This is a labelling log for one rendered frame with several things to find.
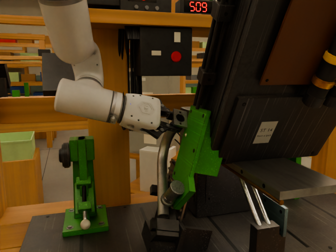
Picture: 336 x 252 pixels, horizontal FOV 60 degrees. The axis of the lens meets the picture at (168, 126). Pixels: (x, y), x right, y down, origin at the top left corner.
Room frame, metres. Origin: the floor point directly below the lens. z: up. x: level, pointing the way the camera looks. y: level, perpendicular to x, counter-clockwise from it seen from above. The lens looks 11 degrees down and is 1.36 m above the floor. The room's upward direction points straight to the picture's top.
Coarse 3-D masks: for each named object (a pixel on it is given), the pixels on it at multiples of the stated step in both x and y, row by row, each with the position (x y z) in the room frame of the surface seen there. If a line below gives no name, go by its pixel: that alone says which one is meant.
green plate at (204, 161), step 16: (192, 112) 0.77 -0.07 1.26; (208, 112) 0.69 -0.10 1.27; (192, 128) 0.74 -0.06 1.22; (208, 128) 0.70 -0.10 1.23; (192, 144) 0.71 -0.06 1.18; (208, 144) 0.70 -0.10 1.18; (176, 160) 0.78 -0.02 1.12; (192, 160) 0.68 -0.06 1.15; (208, 160) 0.70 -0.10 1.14; (176, 176) 0.75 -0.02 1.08; (192, 176) 0.68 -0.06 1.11
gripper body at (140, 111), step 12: (132, 96) 0.77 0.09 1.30; (144, 96) 0.79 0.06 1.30; (132, 108) 0.74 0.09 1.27; (144, 108) 0.76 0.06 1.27; (156, 108) 0.77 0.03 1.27; (120, 120) 0.74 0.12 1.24; (132, 120) 0.72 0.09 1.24; (144, 120) 0.73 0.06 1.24; (156, 120) 0.74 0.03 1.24; (144, 132) 0.75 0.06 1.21
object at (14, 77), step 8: (0, 40) 6.77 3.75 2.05; (8, 40) 6.83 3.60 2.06; (16, 40) 7.11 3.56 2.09; (24, 40) 6.96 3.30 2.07; (32, 40) 7.10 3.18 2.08; (48, 40) 7.12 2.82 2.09; (8, 64) 6.73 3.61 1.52; (16, 64) 6.78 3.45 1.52; (24, 64) 6.84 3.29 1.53; (32, 64) 6.89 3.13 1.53; (40, 64) 6.94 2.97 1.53; (8, 72) 6.81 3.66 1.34; (16, 72) 6.86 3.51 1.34; (40, 72) 7.02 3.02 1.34; (16, 80) 6.86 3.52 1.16; (24, 80) 6.93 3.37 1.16; (32, 80) 6.99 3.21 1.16
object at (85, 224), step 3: (84, 213) 0.76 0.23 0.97; (84, 216) 0.76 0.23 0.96; (84, 219) 0.75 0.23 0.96; (87, 219) 0.75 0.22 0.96; (81, 222) 0.74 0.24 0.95; (84, 222) 0.74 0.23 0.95; (87, 222) 0.74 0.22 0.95; (81, 225) 0.74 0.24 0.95; (84, 225) 0.73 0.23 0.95; (87, 225) 0.74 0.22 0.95; (84, 228) 0.73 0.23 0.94; (87, 228) 0.74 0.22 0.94
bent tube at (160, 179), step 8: (176, 112) 0.79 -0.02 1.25; (184, 112) 0.81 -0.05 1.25; (176, 120) 0.77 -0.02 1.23; (184, 120) 0.79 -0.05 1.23; (168, 136) 0.83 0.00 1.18; (160, 144) 0.84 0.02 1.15; (168, 144) 0.84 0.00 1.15; (160, 152) 0.84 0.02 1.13; (160, 160) 0.82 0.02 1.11; (160, 168) 0.80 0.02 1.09; (160, 176) 0.78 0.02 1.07; (160, 184) 0.76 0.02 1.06; (160, 192) 0.74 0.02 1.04; (160, 208) 0.71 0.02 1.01; (168, 208) 0.72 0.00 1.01; (160, 216) 0.72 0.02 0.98; (168, 216) 0.71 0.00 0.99
